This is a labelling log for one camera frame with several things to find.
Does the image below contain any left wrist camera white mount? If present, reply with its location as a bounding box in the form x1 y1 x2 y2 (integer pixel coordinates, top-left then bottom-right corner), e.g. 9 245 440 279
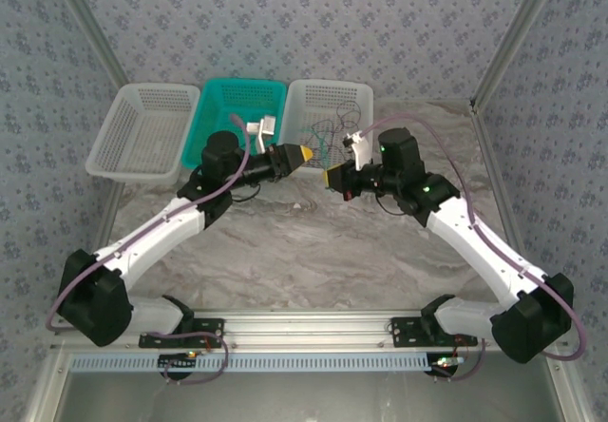
246 114 279 155

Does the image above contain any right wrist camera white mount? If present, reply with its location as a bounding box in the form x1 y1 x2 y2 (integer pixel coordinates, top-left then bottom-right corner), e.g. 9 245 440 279
342 129 377 172

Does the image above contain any thin green cable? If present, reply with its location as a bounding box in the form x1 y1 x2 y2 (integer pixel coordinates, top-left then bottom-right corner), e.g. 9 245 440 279
306 125 336 169

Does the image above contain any teal perforated plastic basket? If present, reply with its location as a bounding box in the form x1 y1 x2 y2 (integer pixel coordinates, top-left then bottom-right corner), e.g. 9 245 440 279
180 77 289 171

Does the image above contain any white perforated plastic basket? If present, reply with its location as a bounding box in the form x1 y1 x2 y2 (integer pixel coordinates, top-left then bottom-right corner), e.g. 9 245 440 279
85 83 201 185
275 78 374 179

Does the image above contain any aluminium frame post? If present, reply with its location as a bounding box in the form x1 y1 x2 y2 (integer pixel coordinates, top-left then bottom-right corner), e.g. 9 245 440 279
47 0 132 91
468 0 567 110

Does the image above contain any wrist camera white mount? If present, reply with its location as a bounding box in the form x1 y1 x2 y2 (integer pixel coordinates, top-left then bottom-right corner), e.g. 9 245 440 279
246 114 279 155
342 129 377 172

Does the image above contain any left black controller board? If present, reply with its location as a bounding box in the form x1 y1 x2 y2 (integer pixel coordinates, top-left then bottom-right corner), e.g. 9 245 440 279
158 351 199 378

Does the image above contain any white slotted cable duct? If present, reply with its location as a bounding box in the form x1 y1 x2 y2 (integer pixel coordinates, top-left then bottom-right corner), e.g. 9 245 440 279
69 351 439 374

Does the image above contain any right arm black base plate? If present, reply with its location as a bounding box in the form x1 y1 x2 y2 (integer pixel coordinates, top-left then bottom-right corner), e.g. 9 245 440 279
389 316 479 349

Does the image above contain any black controller board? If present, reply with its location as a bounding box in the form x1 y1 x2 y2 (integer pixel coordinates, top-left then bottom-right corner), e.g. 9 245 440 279
428 353 469 378
158 351 199 378

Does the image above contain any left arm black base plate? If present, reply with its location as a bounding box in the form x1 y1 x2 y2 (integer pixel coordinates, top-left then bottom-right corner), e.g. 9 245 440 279
138 317 226 349

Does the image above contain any right black controller board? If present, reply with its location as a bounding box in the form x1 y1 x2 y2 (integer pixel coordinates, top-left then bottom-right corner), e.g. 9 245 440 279
428 353 469 378

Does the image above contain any aluminium mounting rail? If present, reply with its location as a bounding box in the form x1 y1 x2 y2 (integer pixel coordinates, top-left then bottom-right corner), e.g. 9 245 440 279
50 311 569 350

